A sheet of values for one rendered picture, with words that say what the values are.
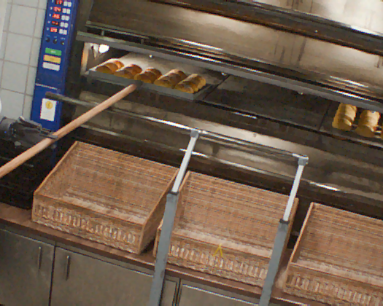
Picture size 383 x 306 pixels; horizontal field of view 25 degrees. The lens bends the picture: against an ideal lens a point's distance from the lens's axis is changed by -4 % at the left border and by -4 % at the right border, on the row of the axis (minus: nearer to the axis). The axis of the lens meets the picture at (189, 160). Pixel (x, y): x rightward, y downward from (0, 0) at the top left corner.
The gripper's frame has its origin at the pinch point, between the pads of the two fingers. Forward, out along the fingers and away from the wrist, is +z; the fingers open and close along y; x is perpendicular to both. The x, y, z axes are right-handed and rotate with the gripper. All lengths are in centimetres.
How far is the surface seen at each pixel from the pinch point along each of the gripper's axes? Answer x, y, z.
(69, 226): -52, 58, -6
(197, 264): -53, 58, 56
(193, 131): -63, 3, 41
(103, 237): -52, 58, 12
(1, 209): -54, 62, -43
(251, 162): -100, 23, 62
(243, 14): -102, -46, 45
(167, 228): -42, 40, 42
